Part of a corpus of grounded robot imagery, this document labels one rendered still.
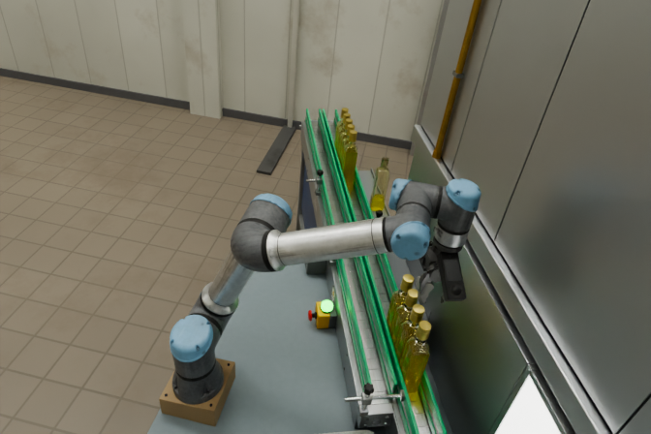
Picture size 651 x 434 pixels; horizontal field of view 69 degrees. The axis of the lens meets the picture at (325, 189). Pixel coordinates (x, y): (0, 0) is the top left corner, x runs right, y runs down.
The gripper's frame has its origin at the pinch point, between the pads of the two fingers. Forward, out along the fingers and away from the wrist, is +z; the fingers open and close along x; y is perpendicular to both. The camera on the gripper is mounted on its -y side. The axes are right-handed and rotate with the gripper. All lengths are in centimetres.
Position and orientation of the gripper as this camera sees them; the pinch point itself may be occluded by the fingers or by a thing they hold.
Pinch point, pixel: (433, 302)
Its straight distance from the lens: 129.2
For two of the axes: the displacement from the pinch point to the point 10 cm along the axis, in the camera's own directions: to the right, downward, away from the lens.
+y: -1.5, -5.8, 8.0
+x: -9.8, 0.1, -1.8
